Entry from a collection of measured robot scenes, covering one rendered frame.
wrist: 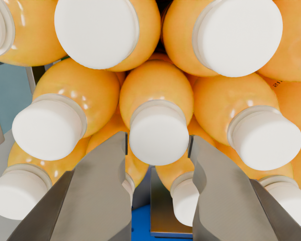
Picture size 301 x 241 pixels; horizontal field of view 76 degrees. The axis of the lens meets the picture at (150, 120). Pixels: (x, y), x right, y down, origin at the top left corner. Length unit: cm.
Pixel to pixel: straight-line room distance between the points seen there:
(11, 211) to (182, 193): 14
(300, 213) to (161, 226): 16
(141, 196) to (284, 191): 29
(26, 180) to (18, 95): 138
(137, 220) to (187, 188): 21
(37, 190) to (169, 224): 18
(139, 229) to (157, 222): 7
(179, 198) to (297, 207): 9
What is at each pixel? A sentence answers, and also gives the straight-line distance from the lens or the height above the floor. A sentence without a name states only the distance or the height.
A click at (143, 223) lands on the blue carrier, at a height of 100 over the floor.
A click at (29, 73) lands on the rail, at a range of 28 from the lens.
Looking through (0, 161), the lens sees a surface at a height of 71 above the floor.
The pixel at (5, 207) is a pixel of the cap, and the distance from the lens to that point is 20.
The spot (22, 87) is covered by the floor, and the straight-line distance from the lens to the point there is 151.
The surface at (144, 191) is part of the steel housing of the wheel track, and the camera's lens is 41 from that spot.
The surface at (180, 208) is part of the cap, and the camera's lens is 17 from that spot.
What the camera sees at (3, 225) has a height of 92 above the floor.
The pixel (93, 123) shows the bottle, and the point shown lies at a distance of 16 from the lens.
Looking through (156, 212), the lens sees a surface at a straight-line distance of 31.
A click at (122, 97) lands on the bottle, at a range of 17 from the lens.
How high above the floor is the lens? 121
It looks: 63 degrees down
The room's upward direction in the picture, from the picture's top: 180 degrees counter-clockwise
